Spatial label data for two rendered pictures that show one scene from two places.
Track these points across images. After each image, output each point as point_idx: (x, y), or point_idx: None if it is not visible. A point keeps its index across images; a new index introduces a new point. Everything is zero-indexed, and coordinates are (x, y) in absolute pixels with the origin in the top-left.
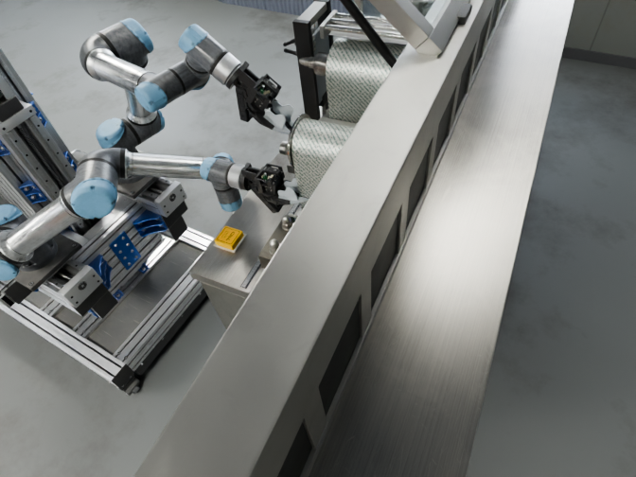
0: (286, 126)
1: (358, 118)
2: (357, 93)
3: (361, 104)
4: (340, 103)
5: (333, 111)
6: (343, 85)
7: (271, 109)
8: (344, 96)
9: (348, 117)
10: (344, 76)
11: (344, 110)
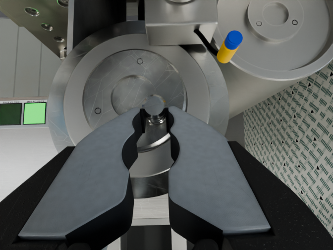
0: (170, 113)
1: (283, 97)
2: (288, 164)
3: (281, 137)
4: (316, 122)
5: (332, 85)
6: (313, 182)
7: (198, 229)
8: (309, 150)
9: (297, 88)
10: (314, 209)
11: (307, 105)
